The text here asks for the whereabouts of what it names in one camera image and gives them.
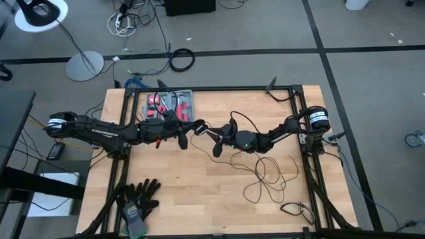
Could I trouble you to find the black power adapter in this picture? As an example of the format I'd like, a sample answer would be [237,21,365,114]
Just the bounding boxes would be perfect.
[46,141,66,161]

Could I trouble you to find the black desk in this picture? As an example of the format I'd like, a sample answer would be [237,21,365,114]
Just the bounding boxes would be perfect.
[0,88,86,213]

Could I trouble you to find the long thin dark cord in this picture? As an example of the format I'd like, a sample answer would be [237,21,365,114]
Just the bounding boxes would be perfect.
[189,131,299,204]

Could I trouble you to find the black box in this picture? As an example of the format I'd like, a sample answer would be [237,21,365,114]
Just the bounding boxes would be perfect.
[164,0,216,17]

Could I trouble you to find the small dark looped cord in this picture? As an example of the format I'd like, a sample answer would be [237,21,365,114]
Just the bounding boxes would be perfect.
[280,201,315,226]

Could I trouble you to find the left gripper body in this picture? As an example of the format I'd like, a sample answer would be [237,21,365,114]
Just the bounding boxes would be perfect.
[141,114,182,144]

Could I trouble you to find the black left wrist camera cable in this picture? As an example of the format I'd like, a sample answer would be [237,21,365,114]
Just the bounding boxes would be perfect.
[152,88,177,121]

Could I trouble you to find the white power strip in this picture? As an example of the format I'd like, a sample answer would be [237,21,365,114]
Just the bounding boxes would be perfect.
[107,9,137,38]

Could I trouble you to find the grey caster wheel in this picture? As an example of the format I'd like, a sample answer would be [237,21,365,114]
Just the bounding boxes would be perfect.
[404,131,425,149]

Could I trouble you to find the red handled pliers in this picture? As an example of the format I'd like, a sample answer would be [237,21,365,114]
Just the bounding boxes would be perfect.
[158,99,171,118]

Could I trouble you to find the coiled black floor cable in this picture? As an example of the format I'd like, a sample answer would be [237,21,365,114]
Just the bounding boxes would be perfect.
[169,48,196,72]

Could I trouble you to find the white container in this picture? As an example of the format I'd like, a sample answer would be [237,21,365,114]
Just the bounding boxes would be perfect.
[345,0,370,11]

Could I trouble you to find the yellow cable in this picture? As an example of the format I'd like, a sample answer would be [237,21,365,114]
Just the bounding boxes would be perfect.
[28,116,94,153]

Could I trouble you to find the white ring lamp on stand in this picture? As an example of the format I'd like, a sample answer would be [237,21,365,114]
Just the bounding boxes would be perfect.
[14,0,105,82]

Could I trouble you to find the black floor plug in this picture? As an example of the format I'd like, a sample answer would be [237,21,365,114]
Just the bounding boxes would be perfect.
[394,220,419,233]

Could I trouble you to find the blue cable coil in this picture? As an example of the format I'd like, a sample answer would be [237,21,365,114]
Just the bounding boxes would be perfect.
[124,76,152,90]

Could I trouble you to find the white box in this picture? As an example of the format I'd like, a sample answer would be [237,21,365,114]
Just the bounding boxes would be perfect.
[28,172,80,217]

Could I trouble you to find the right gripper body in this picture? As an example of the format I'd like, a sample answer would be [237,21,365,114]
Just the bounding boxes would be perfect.
[224,131,266,154]

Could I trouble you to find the long blue floor cable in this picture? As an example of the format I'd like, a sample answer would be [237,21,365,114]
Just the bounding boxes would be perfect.
[338,149,402,230]

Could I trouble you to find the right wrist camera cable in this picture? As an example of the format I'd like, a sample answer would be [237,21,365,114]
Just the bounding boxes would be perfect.
[229,110,264,134]

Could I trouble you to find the black work glove grey cuff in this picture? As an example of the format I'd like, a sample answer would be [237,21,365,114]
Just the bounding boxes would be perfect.
[127,178,162,239]
[116,183,147,236]

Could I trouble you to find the grey plastic tool case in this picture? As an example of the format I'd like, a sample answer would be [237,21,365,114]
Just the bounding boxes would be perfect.
[141,88,195,126]

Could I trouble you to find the black aluminium table frame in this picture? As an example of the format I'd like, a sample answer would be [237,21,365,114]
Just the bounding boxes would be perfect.
[79,84,363,239]

